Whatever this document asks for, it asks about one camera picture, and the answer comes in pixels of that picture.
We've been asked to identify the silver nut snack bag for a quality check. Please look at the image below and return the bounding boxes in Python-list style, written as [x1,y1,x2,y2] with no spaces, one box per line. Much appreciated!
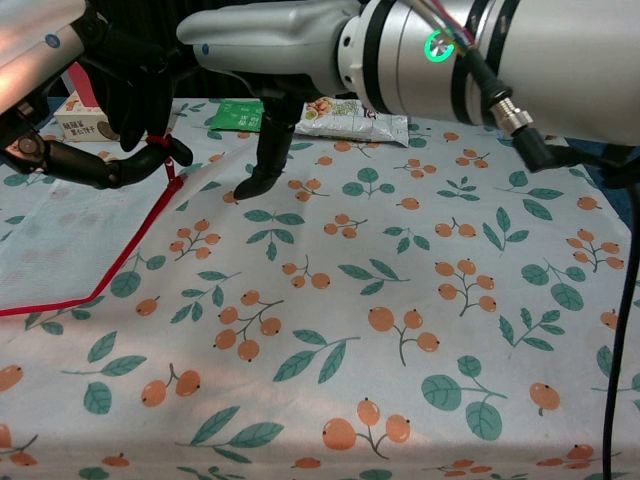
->
[293,97,411,148]

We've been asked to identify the white mesh zipper pouch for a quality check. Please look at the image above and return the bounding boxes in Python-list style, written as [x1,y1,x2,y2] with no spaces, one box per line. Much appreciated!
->
[0,130,191,319]

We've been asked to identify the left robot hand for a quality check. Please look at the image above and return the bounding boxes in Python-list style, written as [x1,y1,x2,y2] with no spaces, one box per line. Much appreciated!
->
[0,0,194,191]

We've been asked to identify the biscuit carton box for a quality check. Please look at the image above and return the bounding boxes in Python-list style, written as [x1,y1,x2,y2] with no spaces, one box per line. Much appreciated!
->
[52,91,122,144]

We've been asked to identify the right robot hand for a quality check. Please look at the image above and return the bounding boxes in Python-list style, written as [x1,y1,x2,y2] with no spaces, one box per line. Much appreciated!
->
[176,0,362,202]

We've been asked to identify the coloured wire bundle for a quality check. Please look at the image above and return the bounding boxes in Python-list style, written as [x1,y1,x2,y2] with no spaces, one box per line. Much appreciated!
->
[407,0,479,51]

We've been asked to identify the floral orange berry tablecloth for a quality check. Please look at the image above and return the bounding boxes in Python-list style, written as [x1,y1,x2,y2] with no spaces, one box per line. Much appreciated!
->
[0,97,640,480]

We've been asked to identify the black cable with connector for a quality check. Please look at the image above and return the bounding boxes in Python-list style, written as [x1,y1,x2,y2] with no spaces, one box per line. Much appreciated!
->
[464,44,640,480]

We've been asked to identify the green sachet packet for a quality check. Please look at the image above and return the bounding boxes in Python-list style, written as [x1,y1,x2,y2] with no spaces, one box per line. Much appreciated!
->
[205,98,266,133]

